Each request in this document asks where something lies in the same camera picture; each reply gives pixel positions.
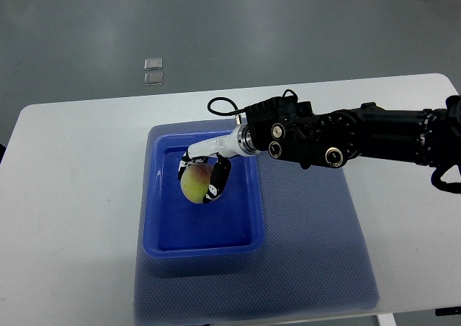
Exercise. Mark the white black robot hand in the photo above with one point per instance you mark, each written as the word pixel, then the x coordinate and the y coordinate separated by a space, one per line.
pixel 218 152

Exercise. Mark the green red peach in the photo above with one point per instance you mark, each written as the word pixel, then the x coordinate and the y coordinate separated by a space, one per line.
pixel 195 181

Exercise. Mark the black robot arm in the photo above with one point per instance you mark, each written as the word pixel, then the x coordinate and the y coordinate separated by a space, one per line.
pixel 289 130

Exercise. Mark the lower metal floor plate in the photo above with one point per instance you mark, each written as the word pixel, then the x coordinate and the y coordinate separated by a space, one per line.
pixel 153 78

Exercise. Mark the metal floor plate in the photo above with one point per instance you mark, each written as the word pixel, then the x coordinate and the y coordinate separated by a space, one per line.
pixel 153 78
pixel 153 64

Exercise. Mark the upper metal floor plate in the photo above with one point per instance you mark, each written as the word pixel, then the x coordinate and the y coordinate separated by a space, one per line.
pixel 153 64

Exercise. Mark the blue plastic tray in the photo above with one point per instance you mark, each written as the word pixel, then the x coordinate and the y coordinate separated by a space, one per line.
pixel 174 227

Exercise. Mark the blue mesh mat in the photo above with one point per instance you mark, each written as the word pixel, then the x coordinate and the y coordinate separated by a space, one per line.
pixel 313 260

